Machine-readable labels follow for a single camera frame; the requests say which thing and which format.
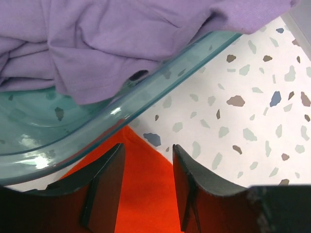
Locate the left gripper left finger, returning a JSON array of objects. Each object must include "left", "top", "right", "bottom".
[{"left": 46, "top": 142, "right": 126, "bottom": 233}]

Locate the teal plastic basket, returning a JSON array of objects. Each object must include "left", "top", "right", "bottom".
[{"left": 0, "top": 32, "right": 240, "bottom": 186}]

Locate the orange t shirt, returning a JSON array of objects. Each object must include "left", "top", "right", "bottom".
[{"left": 66, "top": 126, "right": 180, "bottom": 233}]

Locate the lilac t shirt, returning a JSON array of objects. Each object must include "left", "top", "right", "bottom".
[{"left": 0, "top": 0, "right": 297, "bottom": 104}]

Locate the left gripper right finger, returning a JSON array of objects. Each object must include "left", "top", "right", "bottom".
[{"left": 173, "top": 145, "right": 246, "bottom": 233}]

